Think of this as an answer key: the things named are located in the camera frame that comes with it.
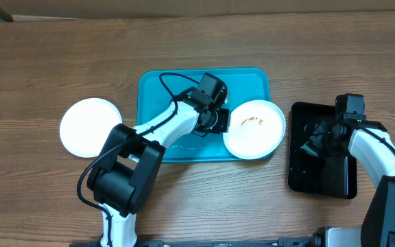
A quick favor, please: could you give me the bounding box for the green scouring sponge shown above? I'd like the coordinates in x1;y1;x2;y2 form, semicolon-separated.
302;141;318;157

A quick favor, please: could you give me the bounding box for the white plate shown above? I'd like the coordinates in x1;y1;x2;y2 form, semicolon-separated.
59;98;122;158
223;99;286;160

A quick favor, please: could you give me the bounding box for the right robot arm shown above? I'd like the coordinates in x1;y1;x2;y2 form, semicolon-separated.
302;119;395;247

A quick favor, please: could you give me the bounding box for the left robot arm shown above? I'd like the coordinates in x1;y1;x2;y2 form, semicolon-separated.
80;99;230;246

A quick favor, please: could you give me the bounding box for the black water tray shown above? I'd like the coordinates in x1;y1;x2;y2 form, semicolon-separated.
287;102;357;200

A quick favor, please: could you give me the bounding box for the teal plastic tray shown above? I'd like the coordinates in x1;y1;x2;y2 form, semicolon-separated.
137;67;271;163

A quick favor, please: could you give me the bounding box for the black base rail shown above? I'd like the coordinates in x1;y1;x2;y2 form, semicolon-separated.
69;236;322;247

